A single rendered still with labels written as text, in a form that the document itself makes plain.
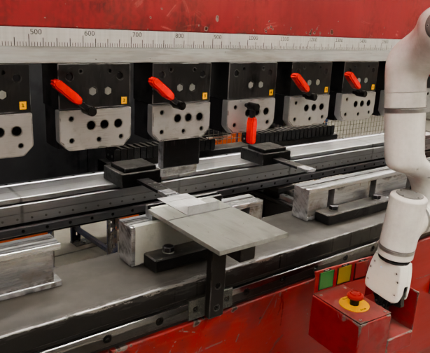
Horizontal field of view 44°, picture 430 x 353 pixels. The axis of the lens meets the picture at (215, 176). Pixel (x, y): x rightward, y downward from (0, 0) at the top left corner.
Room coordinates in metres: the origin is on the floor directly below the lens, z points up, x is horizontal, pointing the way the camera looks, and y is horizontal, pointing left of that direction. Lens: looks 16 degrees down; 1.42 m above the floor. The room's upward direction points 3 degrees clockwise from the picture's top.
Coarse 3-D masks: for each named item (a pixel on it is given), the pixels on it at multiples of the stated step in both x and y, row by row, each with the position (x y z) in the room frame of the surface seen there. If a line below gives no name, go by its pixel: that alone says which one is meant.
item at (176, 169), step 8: (160, 144) 1.17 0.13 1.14; (168, 144) 1.17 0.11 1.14; (176, 144) 1.18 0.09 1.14; (184, 144) 1.19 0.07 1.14; (192, 144) 1.21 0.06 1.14; (160, 152) 1.17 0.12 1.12; (168, 152) 1.17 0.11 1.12; (176, 152) 1.18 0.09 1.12; (184, 152) 1.19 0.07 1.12; (192, 152) 1.21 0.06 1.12; (160, 160) 1.17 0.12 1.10; (168, 160) 1.17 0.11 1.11; (176, 160) 1.18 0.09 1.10; (184, 160) 1.19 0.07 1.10; (192, 160) 1.21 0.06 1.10; (160, 168) 1.16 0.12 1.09; (168, 168) 1.18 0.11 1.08; (176, 168) 1.19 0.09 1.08; (184, 168) 1.20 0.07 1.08; (192, 168) 1.22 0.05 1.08; (160, 176) 1.17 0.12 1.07
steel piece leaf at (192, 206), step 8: (176, 200) 1.19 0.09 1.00; (184, 200) 1.19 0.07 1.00; (192, 200) 1.20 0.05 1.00; (200, 200) 1.20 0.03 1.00; (176, 208) 1.14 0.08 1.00; (184, 208) 1.14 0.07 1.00; (192, 208) 1.10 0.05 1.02; (200, 208) 1.12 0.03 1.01; (208, 208) 1.13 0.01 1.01; (216, 208) 1.15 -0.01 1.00
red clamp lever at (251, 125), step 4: (244, 104) 1.25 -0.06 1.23; (248, 104) 1.24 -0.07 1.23; (252, 104) 1.23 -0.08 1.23; (256, 104) 1.22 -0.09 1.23; (248, 108) 1.24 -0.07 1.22; (252, 108) 1.22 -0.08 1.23; (256, 108) 1.22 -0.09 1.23; (252, 112) 1.23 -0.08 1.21; (252, 116) 1.23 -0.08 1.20; (248, 120) 1.23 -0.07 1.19; (252, 120) 1.23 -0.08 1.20; (256, 120) 1.23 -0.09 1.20; (248, 124) 1.23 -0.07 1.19; (252, 124) 1.23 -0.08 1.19; (256, 124) 1.23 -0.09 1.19; (248, 128) 1.23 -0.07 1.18; (252, 128) 1.23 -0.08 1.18; (248, 132) 1.23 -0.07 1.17; (252, 132) 1.22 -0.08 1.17; (248, 136) 1.23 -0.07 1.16; (252, 136) 1.22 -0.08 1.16; (248, 140) 1.23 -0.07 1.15; (252, 140) 1.22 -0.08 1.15
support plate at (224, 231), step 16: (160, 208) 1.14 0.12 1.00; (176, 224) 1.04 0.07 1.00; (192, 224) 1.05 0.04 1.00; (208, 224) 1.05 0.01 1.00; (224, 224) 1.06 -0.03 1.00; (240, 224) 1.06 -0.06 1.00; (256, 224) 1.07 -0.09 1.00; (208, 240) 0.97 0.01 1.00; (224, 240) 0.97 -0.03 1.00; (240, 240) 0.98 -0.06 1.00; (256, 240) 0.98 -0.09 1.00; (272, 240) 1.00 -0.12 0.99
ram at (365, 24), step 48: (0, 0) 0.92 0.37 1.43; (48, 0) 0.97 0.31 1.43; (96, 0) 1.03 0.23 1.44; (144, 0) 1.09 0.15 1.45; (192, 0) 1.16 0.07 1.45; (240, 0) 1.24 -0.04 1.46; (288, 0) 1.33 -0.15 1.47; (336, 0) 1.44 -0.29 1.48; (384, 0) 1.56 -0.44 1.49; (0, 48) 0.92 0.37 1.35; (48, 48) 0.97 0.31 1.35; (96, 48) 1.03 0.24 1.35; (144, 48) 1.09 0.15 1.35; (192, 48) 1.16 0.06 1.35; (240, 48) 1.25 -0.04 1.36
